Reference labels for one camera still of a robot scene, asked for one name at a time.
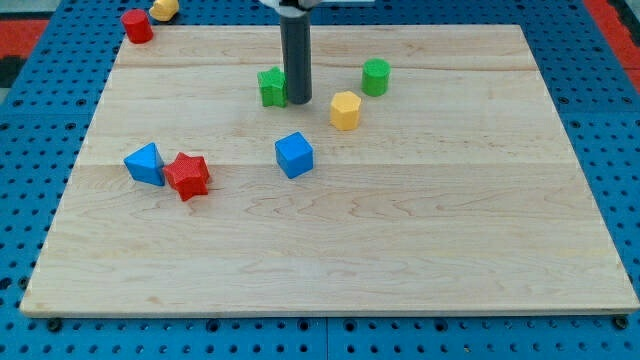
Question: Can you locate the blue cube block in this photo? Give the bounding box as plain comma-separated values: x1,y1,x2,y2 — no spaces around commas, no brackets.
274,132,314,179

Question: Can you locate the yellow hexagon block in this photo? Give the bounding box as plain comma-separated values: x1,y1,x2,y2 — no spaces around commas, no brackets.
330,91,362,131

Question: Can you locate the blue triangle block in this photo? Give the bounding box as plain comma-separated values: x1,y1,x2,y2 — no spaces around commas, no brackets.
124,142,165,186

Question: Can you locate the wooden board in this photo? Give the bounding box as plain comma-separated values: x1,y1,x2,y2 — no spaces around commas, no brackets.
20,25,639,318

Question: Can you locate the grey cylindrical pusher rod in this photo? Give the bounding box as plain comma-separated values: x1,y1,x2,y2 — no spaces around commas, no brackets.
279,7,312,105

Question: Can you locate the red star block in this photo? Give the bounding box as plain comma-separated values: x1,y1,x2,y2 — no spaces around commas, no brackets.
162,152,210,201

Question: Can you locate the green cylinder block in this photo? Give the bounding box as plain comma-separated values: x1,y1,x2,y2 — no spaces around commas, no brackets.
361,58,391,97

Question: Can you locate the yellow block at top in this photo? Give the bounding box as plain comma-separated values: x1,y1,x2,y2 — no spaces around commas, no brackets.
149,0,180,22

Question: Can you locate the red cylinder block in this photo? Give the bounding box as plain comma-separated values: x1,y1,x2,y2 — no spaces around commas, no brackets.
120,9,153,44

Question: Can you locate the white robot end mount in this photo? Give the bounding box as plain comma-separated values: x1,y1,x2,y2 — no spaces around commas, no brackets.
259,0,375,9

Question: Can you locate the green star block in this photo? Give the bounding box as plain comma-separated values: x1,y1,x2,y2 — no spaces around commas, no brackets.
257,67,288,108

